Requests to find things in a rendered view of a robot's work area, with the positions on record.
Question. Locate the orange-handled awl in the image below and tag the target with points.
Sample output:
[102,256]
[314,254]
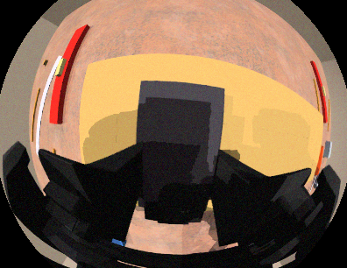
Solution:
[319,162]

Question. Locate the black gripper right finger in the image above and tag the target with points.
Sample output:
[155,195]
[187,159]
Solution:
[240,195]

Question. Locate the white flat strip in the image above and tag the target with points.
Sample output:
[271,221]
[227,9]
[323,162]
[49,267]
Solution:
[48,83]

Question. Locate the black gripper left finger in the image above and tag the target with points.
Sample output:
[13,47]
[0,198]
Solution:
[109,186]

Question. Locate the red flat bar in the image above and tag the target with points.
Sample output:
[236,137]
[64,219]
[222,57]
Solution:
[62,74]
[322,92]

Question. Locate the blue shallow tray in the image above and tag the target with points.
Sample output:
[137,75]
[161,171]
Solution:
[118,242]

